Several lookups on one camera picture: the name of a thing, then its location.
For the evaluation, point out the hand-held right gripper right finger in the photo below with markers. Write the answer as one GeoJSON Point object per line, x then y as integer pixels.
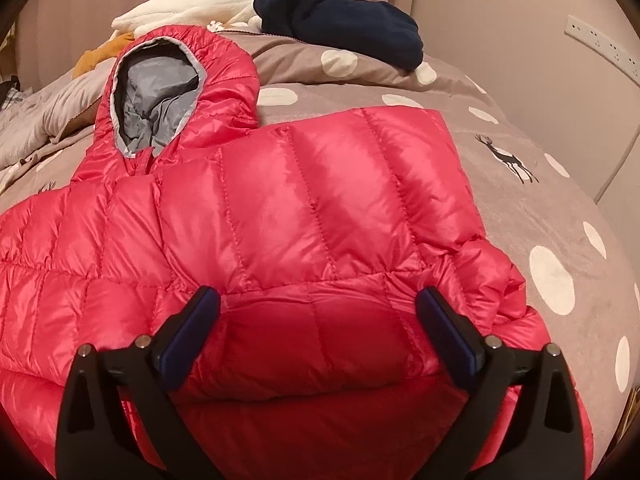
{"type": "Point", "coordinates": [444, 332]}

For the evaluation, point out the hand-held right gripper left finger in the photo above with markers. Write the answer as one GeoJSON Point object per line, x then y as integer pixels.
{"type": "Point", "coordinates": [191, 334]}

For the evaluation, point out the red hooded puffer jacket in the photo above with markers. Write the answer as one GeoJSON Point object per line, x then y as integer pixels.
{"type": "Point", "coordinates": [300, 185]}

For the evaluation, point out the grey patterned quilt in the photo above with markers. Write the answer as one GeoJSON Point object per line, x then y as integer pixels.
{"type": "Point", "coordinates": [30, 125]}

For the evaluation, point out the mustard yellow garment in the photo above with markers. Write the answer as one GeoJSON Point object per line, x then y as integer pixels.
{"type": "Point", "coordinates": [100, 52]}

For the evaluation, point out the brown polka dot pillow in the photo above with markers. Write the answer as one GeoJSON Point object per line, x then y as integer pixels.
{"type": "Point", "coordinates": [295, 55]}

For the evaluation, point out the dark cloth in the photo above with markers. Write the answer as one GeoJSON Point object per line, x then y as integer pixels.
{"type": "Point", "coordinates": [9, 91]}

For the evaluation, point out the navy blue garment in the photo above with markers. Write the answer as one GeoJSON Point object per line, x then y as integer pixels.
{"type": "Point", "coordinates": [340, 25]}

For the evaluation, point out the white fleece blanket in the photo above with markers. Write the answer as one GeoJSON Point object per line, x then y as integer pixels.
{"type": "Point", "coordinates": [200, 5]}

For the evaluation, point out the white wall socket strip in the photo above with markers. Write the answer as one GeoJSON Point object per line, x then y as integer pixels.
{"type": "Point", "coordinates": [595, 37]}

